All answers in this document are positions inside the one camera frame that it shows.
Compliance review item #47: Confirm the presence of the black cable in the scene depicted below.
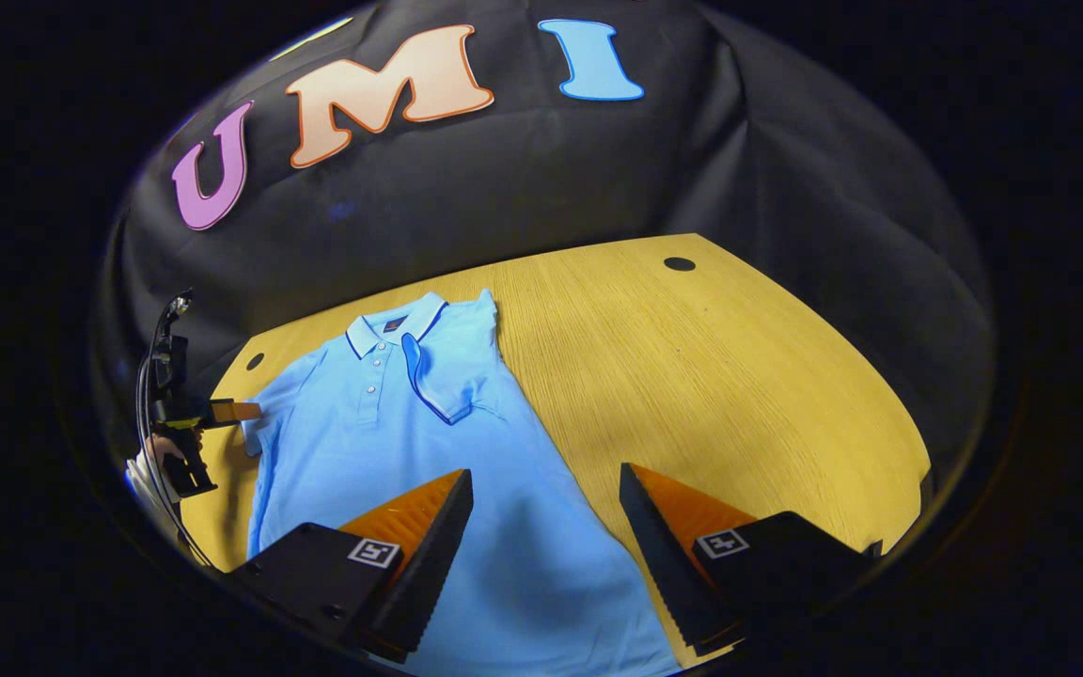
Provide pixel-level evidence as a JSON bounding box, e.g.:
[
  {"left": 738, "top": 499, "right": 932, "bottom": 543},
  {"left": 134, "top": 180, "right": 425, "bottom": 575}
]
[{"left": 133, "top": 299, "right": 223, "bottom": 571}]

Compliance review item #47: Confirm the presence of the black backdrop cloth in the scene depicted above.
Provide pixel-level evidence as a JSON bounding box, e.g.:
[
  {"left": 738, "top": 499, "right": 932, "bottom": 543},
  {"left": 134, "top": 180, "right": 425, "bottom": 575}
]
[{"left": 95, "top": 0, "right": 998, "bottom": 575}]

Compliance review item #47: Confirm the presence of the light blue polo T-shirt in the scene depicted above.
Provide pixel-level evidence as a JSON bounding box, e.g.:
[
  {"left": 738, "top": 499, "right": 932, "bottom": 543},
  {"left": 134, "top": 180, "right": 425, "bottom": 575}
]
[{"left": 241, "top": 289, "right": 683, "bottom": 677}]

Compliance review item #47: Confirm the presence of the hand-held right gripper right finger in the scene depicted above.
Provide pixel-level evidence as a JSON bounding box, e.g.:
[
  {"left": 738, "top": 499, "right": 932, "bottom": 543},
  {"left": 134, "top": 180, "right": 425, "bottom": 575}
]
[{"left": 619, "top": 462, "right": 884, "bottom": 657}]

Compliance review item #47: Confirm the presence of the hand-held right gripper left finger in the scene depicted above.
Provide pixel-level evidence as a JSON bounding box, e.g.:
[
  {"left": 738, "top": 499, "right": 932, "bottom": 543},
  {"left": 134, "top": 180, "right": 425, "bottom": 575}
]
[{"left": 227, "top": 468, "right": 475, "bottom": 664}]

